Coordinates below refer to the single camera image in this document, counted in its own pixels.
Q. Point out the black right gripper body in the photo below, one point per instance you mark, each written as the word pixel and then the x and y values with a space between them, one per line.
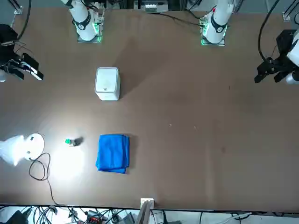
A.
pixel 8 35

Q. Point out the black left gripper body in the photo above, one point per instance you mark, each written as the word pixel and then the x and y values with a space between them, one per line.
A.
pixel 285 42

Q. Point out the white desk lamp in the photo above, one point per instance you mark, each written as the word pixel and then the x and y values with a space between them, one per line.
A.
pixel 35 144

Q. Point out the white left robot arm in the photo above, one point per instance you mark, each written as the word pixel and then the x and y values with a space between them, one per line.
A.
pixel 218 25

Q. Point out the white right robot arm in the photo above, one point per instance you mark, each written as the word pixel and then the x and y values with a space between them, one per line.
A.
pixel 85 28

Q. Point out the white square box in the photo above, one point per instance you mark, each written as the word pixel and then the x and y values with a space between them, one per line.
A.
pixel 106 79

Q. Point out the folded blue cloth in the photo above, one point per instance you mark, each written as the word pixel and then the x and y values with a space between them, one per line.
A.
pixel 112 154

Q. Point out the grey circuit breaker block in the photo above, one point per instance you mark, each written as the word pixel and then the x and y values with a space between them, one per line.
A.
pixel 150 7

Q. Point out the black and red device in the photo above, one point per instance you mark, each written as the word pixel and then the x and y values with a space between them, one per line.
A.
pixel 94 218

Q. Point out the aluminium corner bracket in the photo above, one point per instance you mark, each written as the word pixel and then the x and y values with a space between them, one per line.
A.
pixel 18 9
pixel 287 16

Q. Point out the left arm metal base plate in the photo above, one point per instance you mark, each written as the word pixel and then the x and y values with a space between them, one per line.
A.
pixel 202 35

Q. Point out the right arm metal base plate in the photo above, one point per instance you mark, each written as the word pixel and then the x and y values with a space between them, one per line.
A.
pixel 100 35

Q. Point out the aluminium post with bracket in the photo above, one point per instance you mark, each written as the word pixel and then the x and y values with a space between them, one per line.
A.
pixel 147 210

